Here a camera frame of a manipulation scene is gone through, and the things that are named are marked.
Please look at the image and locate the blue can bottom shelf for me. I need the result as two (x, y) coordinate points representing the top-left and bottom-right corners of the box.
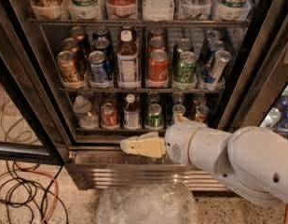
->
(168, 105), (186, 126)

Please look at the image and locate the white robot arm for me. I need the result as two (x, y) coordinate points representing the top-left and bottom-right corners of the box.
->
(120, 117), (288, 207)

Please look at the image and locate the front gold soda can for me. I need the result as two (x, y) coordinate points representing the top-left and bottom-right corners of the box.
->
(57, 50), (84, 83)

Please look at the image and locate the gold soda can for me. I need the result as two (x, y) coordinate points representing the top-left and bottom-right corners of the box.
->
(57, 50), (84, 83)
(69, 26), (89, 47)
(62, 37), (87, 65)

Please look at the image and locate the white green can top right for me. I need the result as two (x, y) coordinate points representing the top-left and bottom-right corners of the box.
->
(212, 0), (251, 21)

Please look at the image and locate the gold can bottom shelf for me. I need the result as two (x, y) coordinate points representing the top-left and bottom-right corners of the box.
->
(194, 105), (210, 123)

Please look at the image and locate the glass fridge door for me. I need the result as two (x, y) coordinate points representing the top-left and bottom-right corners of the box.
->
(0, 0), (71, 165)

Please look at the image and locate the back red cola can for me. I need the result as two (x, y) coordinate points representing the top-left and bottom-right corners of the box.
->
(148, 27), (165, 39)

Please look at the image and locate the middle blue pepsi can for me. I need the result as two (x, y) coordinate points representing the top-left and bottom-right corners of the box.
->
(93, 37), (113, 57)

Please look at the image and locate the back green soda can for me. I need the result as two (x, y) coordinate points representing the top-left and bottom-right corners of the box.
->
(172, 38), (194, 62)

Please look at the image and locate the white green can top shelf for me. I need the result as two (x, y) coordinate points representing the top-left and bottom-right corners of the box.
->
(68, 0), (100, 20)

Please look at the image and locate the brown tea bottle shelf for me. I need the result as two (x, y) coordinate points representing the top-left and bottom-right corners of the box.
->
(123, 93), (141, 130)
(117, 30), (140, 88)

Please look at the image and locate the back gold soda can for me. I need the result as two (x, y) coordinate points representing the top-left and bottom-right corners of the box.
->
(69, 26), (89, 47)

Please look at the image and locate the black cable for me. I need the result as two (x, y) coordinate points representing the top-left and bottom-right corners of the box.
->
(0, 160), (70, 224)

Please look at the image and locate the front green soda can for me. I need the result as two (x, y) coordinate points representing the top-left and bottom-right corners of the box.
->
(173, 51), (198, 84)

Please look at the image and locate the clear plastic bag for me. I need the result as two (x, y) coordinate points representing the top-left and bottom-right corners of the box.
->
(96, 184), (199, 224)

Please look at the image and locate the blue pepsi can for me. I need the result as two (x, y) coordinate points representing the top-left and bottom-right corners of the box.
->
(93, 37), (113, 57)
(88, 50), (112, 83)
(92, 26), (112, 39)

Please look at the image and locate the steel fridge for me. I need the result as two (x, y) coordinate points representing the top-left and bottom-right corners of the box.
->
(0, 0), (288, 191)

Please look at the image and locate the silver can top shelf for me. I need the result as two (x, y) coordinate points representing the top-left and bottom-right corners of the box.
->
(178, 0), (212, 21)

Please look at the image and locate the middle gold soda can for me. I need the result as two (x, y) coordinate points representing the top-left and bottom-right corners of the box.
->
(62, 37), (87, 65)

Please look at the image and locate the middle blue redbull can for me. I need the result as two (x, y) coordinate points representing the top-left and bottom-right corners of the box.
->
(199, 39), (225, 79)

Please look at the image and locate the brown tea bottle middle shelf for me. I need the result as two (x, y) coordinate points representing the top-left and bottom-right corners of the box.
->
(117, 30), (140, 88)

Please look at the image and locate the middle red cola can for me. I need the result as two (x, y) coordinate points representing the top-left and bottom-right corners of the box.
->
(148, 37), (166, 52)

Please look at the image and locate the back blue redbull can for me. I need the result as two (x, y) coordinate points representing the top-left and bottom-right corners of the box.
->
(200, 30), (222, 54)

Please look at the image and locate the blue redbull can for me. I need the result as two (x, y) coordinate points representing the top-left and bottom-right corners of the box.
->
(200, 30), (222, 54)
(199, 39), (225, 79)

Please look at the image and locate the green can bottom shelf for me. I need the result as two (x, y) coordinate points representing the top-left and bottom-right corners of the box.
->
(146, 104), (163, 128)

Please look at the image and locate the back blue pepsi can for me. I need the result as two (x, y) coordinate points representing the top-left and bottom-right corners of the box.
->
(92, 26), (112, 39)

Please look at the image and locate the red cola can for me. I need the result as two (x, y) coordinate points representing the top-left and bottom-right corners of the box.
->
(146, 49), (169, 88)
(148, 27), (165, 39)
(148, 37), (166, 52)

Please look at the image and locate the white bottle top shelf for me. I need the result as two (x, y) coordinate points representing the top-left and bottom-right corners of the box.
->
(143, 0), (174, 21)

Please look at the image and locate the red bottle top shelf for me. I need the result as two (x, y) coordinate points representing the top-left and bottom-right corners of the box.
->
(106, 0), (137, 20)

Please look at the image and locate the silver redbull can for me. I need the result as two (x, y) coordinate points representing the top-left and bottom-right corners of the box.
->
(205, 50), (232, 85)

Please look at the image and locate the green soda can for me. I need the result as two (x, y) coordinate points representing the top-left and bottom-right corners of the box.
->
(172, 38), (194, 62)
(173, 51), (198, 84)

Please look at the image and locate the front red cola can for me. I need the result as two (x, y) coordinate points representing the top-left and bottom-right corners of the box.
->
(146, 49), (169, 88)

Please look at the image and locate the brown tea bottle bottom shelf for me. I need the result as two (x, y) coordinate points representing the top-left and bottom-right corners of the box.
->
(123, 93), (141, 130)

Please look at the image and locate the red can bottom shelf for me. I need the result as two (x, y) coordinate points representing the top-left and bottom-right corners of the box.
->
(101, 103), (119, 129)

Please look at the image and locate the front blue pepsi can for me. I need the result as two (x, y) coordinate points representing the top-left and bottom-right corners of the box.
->
(88, 50), (112, 83)

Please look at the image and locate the blue can right compartment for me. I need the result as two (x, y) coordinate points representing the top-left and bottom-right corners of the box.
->
(278, 107), (288, 132)

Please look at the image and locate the orange cable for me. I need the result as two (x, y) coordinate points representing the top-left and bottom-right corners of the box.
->
(13, 161), (60, 224)

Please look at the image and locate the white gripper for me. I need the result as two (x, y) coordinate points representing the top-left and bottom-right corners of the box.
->
(120, 114), (206, 165)

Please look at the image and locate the clear water bottle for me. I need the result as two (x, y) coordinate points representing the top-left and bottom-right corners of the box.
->
(74, 95), (98, 130)

